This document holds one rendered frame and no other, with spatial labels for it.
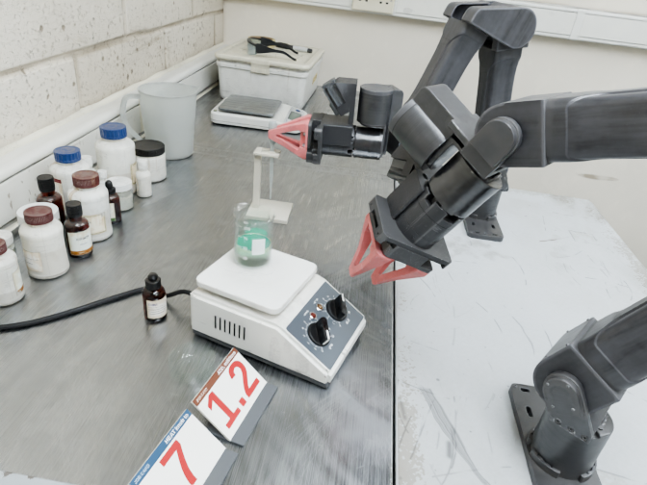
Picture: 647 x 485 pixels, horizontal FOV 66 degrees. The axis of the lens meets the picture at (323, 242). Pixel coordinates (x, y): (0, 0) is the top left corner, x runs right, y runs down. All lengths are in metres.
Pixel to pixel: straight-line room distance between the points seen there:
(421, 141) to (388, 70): 1.50
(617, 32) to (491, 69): 1.16
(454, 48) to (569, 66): 1.24
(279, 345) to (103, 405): 0.20
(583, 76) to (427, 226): 1.65
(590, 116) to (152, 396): 0.52
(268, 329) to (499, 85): 0.62
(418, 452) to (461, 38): 0.64
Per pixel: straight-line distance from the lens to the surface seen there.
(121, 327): 0.72
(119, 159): 1.03
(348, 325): 0.67
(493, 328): 0.79
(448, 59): 0.92
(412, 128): 0.54
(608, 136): 0.47
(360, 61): 2.02
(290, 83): 1.66
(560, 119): 0.47
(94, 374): 0.66
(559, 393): 0.54
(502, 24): 0.93
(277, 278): 0.65
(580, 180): 2.28
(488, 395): 0.68
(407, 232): 0.55
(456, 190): 0.52
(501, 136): 0.47
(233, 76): 1.70
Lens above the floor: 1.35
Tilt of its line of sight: 30 degrees down
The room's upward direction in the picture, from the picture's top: 7 degrees clockwise
